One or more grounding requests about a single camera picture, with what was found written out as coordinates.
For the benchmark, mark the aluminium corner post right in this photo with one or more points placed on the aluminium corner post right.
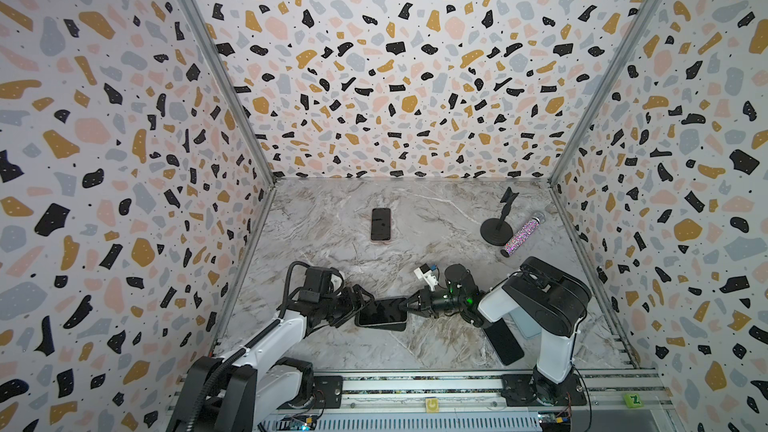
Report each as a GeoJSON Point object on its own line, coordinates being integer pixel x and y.
{"type": "Point", "coordinates": [623, 54]}

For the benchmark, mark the yellow sticker tag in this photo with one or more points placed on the yellow sticker tag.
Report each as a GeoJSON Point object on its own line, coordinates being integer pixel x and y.
{"type": "Point", "coordinates": [432, 405]}

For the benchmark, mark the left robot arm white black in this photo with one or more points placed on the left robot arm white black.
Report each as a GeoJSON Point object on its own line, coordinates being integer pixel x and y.
{"type": "Point", "coordinates": [239, 389]}

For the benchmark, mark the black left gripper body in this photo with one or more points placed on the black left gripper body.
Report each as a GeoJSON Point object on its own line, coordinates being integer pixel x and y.
{"type": "Point", "coordinates": [339, 306]}

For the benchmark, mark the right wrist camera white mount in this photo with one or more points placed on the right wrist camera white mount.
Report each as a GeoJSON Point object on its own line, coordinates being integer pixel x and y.
{"type": "Point", "coordinates": [429, 274]}

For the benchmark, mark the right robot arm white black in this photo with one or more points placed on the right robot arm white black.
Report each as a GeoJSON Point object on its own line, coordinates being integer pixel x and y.
{"type": "Point", "coordinates": [555, 300]}

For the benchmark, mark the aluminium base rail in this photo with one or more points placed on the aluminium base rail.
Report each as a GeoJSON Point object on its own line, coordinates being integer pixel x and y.
{"type": "Point", "coordinates": [491, 400]}

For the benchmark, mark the green sticker tag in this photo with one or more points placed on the green sticker tag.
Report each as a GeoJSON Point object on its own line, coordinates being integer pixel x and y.
{"type": "Point", "coordinates": [633, 401]}

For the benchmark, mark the light blue phone case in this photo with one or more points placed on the light blue phone case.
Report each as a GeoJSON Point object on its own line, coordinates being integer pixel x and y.
{"type": "Point", "coordinates": [528, 327]}

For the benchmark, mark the aluminium corner post left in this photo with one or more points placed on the aluminium corner post left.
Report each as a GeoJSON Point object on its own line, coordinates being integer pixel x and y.
{"type": "Point", "coordinates": [210, 54]}

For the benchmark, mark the black phone case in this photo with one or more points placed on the black phone case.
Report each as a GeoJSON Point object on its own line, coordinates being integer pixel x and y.
{"type": "Point", "coordinates": [395, 327]}

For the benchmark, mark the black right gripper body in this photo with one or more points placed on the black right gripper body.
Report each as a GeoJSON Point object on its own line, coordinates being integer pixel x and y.
{"type": "Point", "coordinates": [425, 301]}

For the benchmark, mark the black phone stand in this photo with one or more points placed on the black phone stand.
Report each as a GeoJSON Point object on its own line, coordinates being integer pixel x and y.
{"type": "Point", "coordinates": [497, 231]}

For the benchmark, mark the glitter purple microphone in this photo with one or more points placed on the glitter purple microphone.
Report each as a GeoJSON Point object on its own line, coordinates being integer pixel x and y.
{"type": "Point", "coordinates": [523, 234]}

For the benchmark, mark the aluminium corner post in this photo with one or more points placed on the aluminium corner post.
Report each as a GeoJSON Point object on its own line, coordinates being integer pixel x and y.
{"type": "Point", "coordinates": [623, 54]}
{"type": "Point", "coordinates": [210, 54]}

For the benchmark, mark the black phone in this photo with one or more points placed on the black phone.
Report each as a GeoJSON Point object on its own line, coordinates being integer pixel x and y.
{"type": "Point", "coordinates": [504, 342]}
{"type": "Point", "coordinates": [383, 311]}

